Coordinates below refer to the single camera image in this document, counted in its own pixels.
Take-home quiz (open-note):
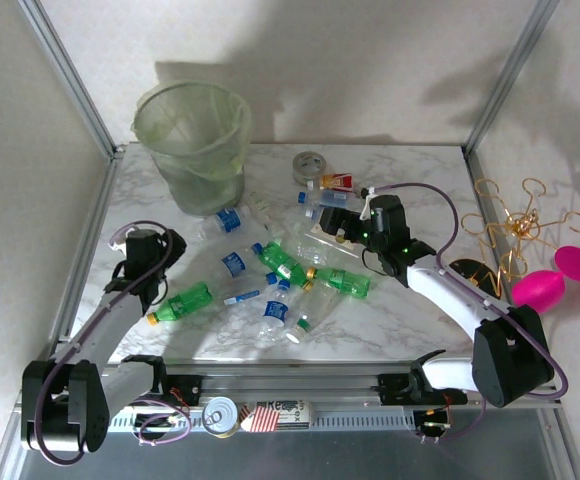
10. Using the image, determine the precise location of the clear bottle green white label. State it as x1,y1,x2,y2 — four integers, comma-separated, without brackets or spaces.
284,286,335,345

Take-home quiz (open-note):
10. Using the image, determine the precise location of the aluminium table side rail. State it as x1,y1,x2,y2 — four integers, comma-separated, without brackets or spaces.
463,147,516,311
49,149,124,356

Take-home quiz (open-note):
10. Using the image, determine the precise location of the aluminium front mounting rail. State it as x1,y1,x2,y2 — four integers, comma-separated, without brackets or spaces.
52,360,559,412

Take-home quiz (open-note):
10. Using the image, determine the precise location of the pale green plastic bin liner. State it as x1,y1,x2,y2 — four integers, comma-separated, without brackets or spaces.
130,79,254,184

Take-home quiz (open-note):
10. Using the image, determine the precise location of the silver tin can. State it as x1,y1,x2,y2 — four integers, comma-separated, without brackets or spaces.
200,395,240,440

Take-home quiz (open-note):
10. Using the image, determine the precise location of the clear adhesive tape roll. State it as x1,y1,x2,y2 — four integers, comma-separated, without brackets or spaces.
292,150,329,185

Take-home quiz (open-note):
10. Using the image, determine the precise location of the purple cable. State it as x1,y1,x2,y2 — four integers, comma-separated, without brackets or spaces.
369,181,570,445
33,223,194,466

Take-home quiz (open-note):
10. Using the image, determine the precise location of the grey perforated cable duct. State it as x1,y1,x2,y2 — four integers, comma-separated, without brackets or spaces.
107,405,417,434

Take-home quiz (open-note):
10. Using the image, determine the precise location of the bright pink plastic goblet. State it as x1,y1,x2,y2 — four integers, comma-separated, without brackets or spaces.
511,244,580,316

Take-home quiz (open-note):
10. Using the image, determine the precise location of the aluminium frame post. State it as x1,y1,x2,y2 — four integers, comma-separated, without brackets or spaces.
462,0,562,156
17,0,126,160

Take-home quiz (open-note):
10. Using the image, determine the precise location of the small bottle red orange label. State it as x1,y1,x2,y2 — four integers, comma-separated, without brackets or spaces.
309,172,358,195

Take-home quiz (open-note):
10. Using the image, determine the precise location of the grey mesh waste bin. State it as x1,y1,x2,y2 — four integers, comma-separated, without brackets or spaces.
130,79,254,217

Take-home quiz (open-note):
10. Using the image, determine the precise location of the black white printed box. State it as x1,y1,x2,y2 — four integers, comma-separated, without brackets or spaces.
254,398,315,431

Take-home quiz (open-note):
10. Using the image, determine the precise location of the grey metal shelf plate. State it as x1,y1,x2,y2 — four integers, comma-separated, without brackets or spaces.
0,409,580,480

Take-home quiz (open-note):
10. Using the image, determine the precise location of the gold wire photo holder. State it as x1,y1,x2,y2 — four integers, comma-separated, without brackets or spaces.
447,177,580,301

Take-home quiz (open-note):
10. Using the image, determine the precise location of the small black electronics board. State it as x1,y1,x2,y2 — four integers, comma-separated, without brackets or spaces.
413,407,455,435

